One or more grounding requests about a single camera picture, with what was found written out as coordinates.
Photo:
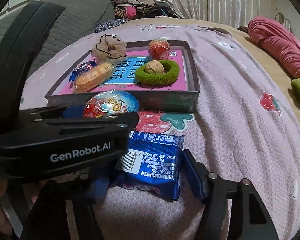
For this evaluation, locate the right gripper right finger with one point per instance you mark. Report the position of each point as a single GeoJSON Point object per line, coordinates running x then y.
{"type": "Point", "coordinates": [249, 217]}

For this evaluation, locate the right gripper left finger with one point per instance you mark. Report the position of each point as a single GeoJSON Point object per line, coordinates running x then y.
{"type": "Point", "coordinates": [58, 203]}

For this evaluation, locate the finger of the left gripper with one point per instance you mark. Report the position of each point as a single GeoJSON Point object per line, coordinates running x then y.
{"type": "Point", "coordinates": [117, 122]}

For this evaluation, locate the blue Kinder egg toy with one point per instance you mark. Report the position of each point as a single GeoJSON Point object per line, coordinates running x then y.
{"type": "Point", "coordinates": [110, 103]}

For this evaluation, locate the dark blue snack packet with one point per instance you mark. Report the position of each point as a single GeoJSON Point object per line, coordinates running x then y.
{"type": "Point", "coordinates": [152, 163]}

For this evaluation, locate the yellow biscuit roll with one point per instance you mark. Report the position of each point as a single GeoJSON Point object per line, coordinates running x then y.
{"type": "Point", "coordinates": [92, 78]}

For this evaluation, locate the brown walnut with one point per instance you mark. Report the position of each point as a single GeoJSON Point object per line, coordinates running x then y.
{"type": "Point", "coordinates": [154, 67]}

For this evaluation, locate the blue Oreo cookie packet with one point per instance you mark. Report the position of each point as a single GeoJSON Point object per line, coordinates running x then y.
{"type": "Point", "coordinates": [80, 69]}

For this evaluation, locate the beige sheer hair scrunchie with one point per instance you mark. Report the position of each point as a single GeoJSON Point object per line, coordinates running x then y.
{"type": "Point", "coordinates": [110, 49]}

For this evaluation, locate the red egg toy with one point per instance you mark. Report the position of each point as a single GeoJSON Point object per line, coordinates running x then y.
{"type": "Point", "coordinates": [159, 49]}

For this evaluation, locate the grey shallow box tray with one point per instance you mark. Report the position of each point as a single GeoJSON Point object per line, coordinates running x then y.
{"type": "Point", "coordinates": [182, 96]}

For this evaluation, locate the pink strawberry print blanket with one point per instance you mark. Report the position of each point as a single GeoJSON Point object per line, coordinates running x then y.
{"type": "Point", "coordinates": [244, 127]}

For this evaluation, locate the dark floral cushion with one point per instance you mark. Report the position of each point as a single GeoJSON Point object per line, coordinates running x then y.
{"type": "Point", "coordinates": [102, 26]}

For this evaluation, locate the pile of clothes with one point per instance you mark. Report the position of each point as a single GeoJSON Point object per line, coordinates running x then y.
{"type": "Point", "coordinates": [136, 9]}

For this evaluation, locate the grey quilted headboard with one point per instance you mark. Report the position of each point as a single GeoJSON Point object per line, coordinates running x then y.
{"type": "Point", "coordinates": [76, 21]}

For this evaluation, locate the beige bed sheet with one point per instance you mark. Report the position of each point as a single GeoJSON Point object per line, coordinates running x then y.
{"type": "Point", "coordinates": [275, 71]}

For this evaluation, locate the pink rolled quilt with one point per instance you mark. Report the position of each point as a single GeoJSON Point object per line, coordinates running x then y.
{"type": "Point", "coordinates": [278, 42]}

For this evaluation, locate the white radiator with cable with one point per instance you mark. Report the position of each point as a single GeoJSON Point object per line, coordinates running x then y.
{"type": "Point", "coordinates": [279, 17]}

